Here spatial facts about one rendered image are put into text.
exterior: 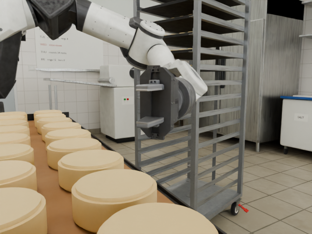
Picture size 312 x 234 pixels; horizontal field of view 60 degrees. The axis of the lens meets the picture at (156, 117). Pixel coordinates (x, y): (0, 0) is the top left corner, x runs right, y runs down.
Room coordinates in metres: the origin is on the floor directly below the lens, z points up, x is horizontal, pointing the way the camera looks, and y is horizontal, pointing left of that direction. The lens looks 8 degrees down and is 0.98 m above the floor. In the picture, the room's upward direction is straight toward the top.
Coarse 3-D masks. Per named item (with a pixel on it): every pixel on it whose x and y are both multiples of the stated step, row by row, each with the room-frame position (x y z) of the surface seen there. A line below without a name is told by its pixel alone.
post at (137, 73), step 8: (136, 0) 1.74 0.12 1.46; (136, 16) 1.74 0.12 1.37; (136, 72) 1.74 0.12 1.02; (136, 80) 1.74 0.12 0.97; (136, 96) 1.74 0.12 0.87; (136, 104) 1.74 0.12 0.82; (136, 112) 1.74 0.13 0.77; (136, 120) 1.74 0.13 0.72; (136, 128) 1.74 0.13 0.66; (136, 136) 1.74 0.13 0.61; (136, 144) 1.75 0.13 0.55; (136, 152) 1.75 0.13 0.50; (136, 160) 1.75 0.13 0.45
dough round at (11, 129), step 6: (0, 126) 0.34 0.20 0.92; (6, 126) 0.34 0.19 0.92; (12, 126) 0.34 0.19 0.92; (18, 126) 0.34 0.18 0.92; (24, 126) 0.34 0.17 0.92; (0, 132) 0.31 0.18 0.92; (6, 132) 0.31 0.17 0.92; (12, 132) 0.31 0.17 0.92; (18, 132) 0.31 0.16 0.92; (24, 132) 0.32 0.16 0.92
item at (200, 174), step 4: (236, 156) 1.89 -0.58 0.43; (228, 160) 1.80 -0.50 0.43; (232, 160) 1.84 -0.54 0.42; (220, 164) 1.71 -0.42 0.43; (224, 164) 1.75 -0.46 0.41; (212, 168) 1.64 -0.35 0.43; (216, 168) 1.67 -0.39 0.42; (200, 172) 1.54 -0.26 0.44; (204, 172) 1.57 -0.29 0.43; (208, 172) 1.60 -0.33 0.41; (200, 176) 1.53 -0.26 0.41; (188, 180) 1.48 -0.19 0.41
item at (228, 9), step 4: (204, 0) 1.53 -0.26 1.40; (208, 0) 1.56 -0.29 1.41; (212, 0) 1.59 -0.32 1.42; (204, 4) 1.58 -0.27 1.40; (208, 4) 1.58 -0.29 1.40; (212, 4) 1.59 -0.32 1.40; (216, 4) 1.63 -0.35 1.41; (220, 4) 1.66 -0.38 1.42; (216, 8) 1.67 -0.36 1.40; (220, 8) 1.67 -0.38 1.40; (224, 8) 1.70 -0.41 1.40; (228, 8) 1.74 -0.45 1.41; (232, 8) 1.77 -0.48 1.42; (228, 12) 1.76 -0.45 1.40; (232, 12) 1.78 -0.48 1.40; (236, 12) 1.82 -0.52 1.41; (240, 12) 1.86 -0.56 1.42; (236, 16) 1.87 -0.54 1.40; (240, 16) 1.87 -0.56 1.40; (244, 16) 1.91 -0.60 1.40
